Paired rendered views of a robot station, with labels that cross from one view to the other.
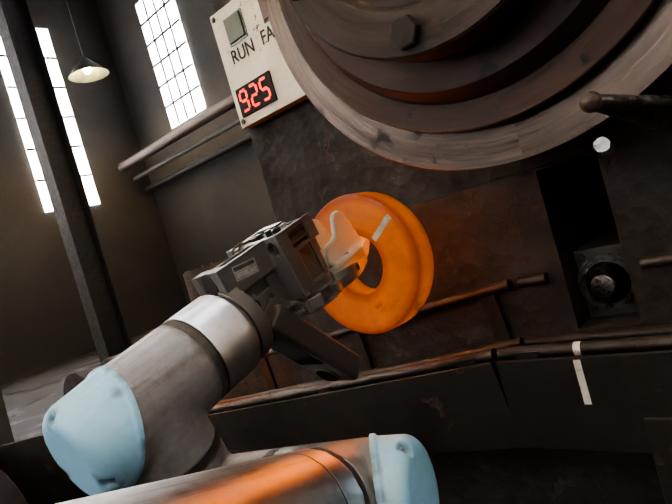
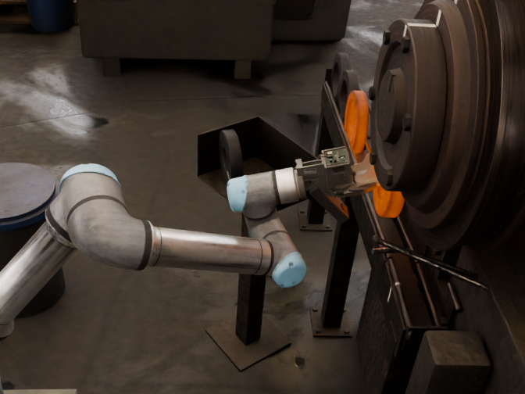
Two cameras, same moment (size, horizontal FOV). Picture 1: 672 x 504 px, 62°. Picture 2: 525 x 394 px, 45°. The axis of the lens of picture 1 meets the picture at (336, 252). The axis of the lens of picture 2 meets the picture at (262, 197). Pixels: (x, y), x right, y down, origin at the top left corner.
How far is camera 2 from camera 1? 1.06 m
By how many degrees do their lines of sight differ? 53
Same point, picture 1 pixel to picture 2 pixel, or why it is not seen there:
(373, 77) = not seen: hidden behind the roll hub
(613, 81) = (426, 232)
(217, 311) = (287, 182)
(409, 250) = (388, 199)
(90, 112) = not seen: outside the picture
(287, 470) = (248, 250)
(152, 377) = (254, 192)
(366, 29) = (373, 138)
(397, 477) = (280, 269)
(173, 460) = (251, 214)
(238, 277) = (305, 173)
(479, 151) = not seen: hidden behind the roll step
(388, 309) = (379, 208)
